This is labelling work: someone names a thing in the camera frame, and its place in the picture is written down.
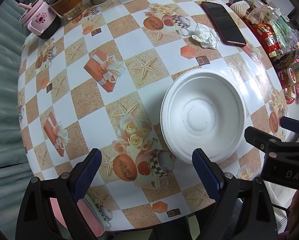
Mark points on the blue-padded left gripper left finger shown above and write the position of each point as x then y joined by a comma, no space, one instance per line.
85,172

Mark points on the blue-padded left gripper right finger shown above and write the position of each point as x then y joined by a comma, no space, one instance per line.
208,173

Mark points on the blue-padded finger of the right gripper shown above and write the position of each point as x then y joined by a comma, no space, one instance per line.
260,140
290,124

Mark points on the white foam bowl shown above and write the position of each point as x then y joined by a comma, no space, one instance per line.
203,109

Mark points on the green pleated curtain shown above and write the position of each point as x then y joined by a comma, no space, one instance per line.
15,171

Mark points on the checkered patterned tablecloth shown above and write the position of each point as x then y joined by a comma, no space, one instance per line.
99,81

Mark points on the red snack packet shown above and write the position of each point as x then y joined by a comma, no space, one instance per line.
265,34

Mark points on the crumpled white tissue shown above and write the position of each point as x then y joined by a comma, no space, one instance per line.
206,36

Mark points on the black smartphone red case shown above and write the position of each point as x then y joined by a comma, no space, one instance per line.
225,26

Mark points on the white foam-netted fruit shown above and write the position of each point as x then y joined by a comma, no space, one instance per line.
240,8

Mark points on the pink cup with black base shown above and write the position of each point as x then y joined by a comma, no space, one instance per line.
40,19

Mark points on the amber glass jar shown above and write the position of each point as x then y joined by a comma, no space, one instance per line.
69,9

